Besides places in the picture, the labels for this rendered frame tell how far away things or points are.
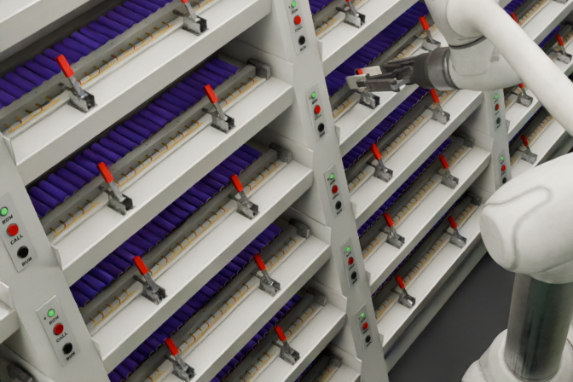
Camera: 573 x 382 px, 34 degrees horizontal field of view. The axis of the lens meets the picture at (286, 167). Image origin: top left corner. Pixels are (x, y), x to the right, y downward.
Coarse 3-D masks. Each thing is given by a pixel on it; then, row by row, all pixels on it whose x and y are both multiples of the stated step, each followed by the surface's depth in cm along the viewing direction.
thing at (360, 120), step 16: (352, 96) 211; (384, 96) 211; (400, 96) 214; (336, 112) 207; (352, 112) 207; (368, 112) 207; (384, 112) 210; (336, 128) 196; (352, 128) 203; (368, 128) 207; (352, 144) 204
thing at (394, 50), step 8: (432, 24) 232; (408, 32) 226; (416, 32) 226; (400, 40) 223; (408, 40) 224; (392, 48) 221; (400, 48) 222; (384, 56) 218; (392, 56) 220; (376, 64) 216; (344, 88) 209; (336, 96) 207; (344, 96) 208; (336, 104) 207
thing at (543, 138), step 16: (544, 112) 295; (528, 128) 289; (544, 128) 292; (560, 128) 293; (512, 144) 284; (528, 144) 286; (544, 144) 287; (512, 160) 282; (528, 160) 281; (544, 160) 287; (512, 176) 277
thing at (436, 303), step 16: (560, 144) 304; (480, 240) 272; (480, 256) 273; (464, 272) 267; (448, 288) 261; (432, 304) 255; (416, 320) 251; (400, 336) 247; (416, 336) 252; (400, 352) 247
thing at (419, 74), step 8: (424, 56) 190; (416, 64) 191; (424, 64) 189; (400, 72) 195; (408, 72) 193; (416, 72) 190; (424, 72) 189; (416, 80) 191; (424, 80) 190; (424, 88) 193; (432, 88) 192
